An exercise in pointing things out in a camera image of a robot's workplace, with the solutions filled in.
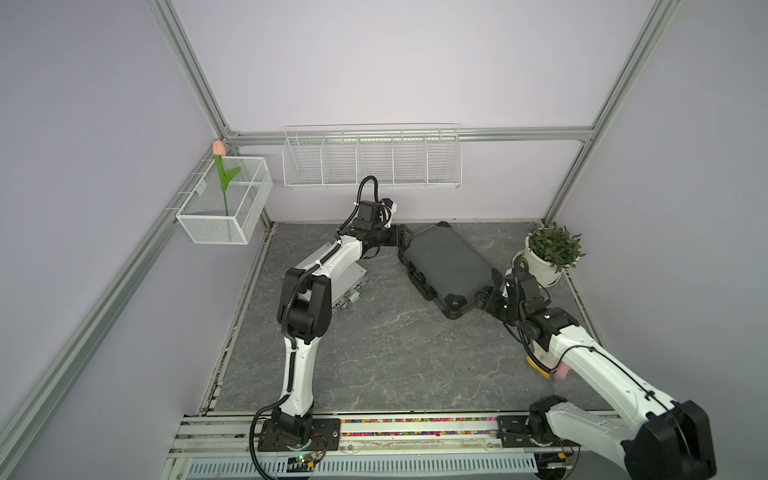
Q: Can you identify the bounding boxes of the dark grey poker case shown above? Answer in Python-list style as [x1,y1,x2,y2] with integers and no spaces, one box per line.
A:
[398,221,498,320]

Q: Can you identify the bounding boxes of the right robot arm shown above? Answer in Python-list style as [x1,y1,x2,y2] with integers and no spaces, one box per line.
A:
[475,266,717,479]

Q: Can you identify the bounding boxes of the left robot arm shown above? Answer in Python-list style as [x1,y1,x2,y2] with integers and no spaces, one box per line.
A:
[266,198,403,444]

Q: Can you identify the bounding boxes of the silver aluminium poker case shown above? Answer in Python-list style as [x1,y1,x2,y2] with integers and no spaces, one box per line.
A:
[295,242,367,314]

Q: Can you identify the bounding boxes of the potted green plant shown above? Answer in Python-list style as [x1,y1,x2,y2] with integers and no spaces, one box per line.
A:
[513,222,585,288]

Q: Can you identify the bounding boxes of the yellow flat object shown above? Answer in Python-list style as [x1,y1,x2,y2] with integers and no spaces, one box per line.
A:
[526,356,551,380]

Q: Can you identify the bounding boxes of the purple curved object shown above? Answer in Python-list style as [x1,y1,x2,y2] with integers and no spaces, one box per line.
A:
[553,362,571,382]

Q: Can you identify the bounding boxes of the artificial pink tulip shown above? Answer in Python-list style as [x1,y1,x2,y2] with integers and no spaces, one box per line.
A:
[212,140,241,216]

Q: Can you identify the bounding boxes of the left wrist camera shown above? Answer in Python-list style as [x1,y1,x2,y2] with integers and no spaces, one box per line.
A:
[379,198,397,228]

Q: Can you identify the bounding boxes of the white wire wall shelf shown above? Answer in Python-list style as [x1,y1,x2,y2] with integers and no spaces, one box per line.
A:
[282,123,463,190]

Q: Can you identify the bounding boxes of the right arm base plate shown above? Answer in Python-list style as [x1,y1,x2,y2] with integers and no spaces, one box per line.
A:
[496,414,575,448]

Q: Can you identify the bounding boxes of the aluminium front rail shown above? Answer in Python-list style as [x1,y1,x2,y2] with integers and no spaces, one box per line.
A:
[166,410,630,462]

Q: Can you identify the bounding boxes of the white mesh wall basket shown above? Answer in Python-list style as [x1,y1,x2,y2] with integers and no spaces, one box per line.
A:
[176,156,273,245]

